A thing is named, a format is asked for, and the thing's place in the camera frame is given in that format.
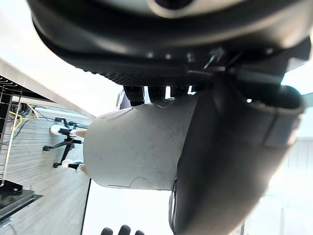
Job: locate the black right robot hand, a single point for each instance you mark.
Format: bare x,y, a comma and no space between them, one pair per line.
124,230

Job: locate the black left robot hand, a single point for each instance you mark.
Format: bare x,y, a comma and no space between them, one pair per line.
151,44

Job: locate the white scratched plastic cup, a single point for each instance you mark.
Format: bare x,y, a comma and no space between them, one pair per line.
132,147

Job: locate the black dishwasher door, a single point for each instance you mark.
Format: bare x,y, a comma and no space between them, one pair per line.
14,199

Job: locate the person's foot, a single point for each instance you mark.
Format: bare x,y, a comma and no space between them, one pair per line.
57,130
73,164

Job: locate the black office chair base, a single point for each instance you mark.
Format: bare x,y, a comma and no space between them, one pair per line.
67,144

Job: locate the grey counter edge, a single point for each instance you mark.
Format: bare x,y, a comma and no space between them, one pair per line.
41,91

